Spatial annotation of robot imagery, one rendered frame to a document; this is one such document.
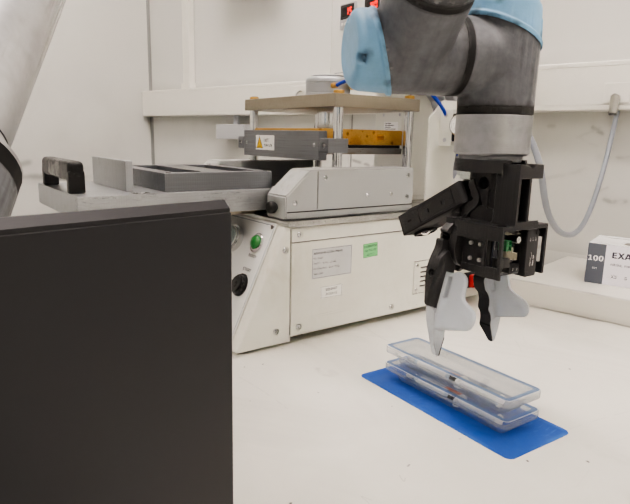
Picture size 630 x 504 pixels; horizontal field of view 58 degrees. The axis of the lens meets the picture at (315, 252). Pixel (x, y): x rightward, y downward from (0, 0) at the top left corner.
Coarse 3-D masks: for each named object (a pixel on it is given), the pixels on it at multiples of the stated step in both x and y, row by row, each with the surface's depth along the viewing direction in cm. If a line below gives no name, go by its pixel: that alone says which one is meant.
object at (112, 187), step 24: (96, 168) 84; (120, 168) 75; (48, 192) 79; (96, 192) 73; (120, 192) 73; (168, 192) 75; (192, 192) 76; (216, 192) 78; (240, 192) 80; (264, 192) 82
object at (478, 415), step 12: (396, 372) 69; (408, 384) 70; (420, 384) 66; (432, 396) 66; (444, 396) 63; (456, 408) 63; (468, 408) 60; (480, 420) 60; (492, 420) 58; (516, 420) 57; (528, 420) 58; (504, 432) 59
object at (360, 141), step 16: (320, 112) 99; (256, 128) 104; (272, 128) 99; (288, 128) 95; (304, 128) 92; (320, 128) 88; (352, 144) 92; (368, 144) 94; (384, 144) 96; (400, 144) 98
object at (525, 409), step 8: (392, 360) 72; (400, 368) 69; (408, 368) 69; (416, 376) 67; (424, 376) 67; (432, 384) 65; (440, 384) 65; (448, 392) 63; (456, 392) 63; (464, 400) 61; (472, 400) 61; (480, 408) 59; (488, 408) 59; (520, 408) 60; (528, 408) 60; (536, 408) 60; (496, 416) 58; (504, 416) 58; (512, 416) 58; (520, 416) 58
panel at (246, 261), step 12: (240, 216) 88; (252, 228) 84; (264, 228) 82; (276, 228) 80; (264, 240) 81; (240, 252) 85; (252, 252) 82; (264, 252) 80; (240, 264) 83; (252, 264) 81; (252, 276) 80; (252, 288) 79; (240, 300) 80; (240, 312) 79
